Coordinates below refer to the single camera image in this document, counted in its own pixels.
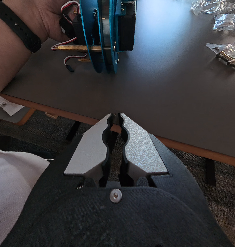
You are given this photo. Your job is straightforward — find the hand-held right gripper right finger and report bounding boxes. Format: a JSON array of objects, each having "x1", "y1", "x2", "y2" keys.
[{"x1": 118, "y1": 112, "x2": 168, "y2": 187}]

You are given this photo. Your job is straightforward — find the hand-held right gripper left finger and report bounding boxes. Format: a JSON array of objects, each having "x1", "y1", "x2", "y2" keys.
[{"x1": 63, "y1": 113, "x2": 112, "y2": 188}]

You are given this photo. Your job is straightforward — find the blue metal toy robot arm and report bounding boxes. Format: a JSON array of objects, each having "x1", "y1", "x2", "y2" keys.
[{"x1": 52, "y1": 0, "x2": 139, "y2": 75}]

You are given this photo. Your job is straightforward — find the black desk leg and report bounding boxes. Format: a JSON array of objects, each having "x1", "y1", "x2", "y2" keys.
[
  {"x1": 66, "y1": 120, "x2": 81, "y2": 141},
  {"x1": 205, "y1": 158, "x2": 217, "y2": 187}
]

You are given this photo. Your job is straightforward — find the dark grey desk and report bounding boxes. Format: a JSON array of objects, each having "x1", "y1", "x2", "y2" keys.
[{"x1": 0, "y1": 0, "x2": 235, "y2": 168}]

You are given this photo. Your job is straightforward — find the person's left hand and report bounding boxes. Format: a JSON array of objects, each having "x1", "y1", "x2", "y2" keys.
[{"x1": 8, "y1": 0, "x2": 81, "y2": 42}]

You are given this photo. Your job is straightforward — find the wooden chair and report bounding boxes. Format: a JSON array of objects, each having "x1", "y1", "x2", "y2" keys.
[{"x1": 0, "y1": 104, "x2": 36, "y2": 126}]

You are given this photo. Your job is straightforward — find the person's white shirt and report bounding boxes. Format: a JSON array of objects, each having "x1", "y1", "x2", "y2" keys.
[{"x1": 0, "y1": 148, "x2": 51, "y2": 247}]

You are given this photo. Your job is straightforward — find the white paper sheet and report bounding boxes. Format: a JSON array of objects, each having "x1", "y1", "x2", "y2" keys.
[{"x1": 0, "y1": 95, "x2": 24, "y2": 116}]

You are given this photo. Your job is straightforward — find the metal standoff posts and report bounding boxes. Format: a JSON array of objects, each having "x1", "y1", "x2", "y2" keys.
[{"x1": 216, "y1": 51, "x2": 235, "y2": 69}]

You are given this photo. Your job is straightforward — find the clear bag with black screws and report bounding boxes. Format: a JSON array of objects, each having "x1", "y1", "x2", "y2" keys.
[{"x1": 206, "y1": 39, "x2": 235, "y2": 58}]

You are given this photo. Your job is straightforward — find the black wristwatch band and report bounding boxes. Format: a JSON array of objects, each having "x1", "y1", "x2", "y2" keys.
[{"x1": 0, "y1": 2, "x2": 42, "y2": 54}]

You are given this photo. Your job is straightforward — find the small clear plastic bag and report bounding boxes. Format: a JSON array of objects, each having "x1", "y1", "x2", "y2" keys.
[{"x1": 213, "y1": 14, "x2": 235, "y2": 32}]

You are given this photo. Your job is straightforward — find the crumpled clear plastic wrap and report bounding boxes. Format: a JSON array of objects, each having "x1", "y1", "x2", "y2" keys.
[{"x1": 191, "y1": 0, "x2": 235, "y2": 16}]

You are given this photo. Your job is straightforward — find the red white black servo cable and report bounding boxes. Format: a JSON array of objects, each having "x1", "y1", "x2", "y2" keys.
[{"x1": 51, "y1": 5, "x2": 87, "y2": 73}]

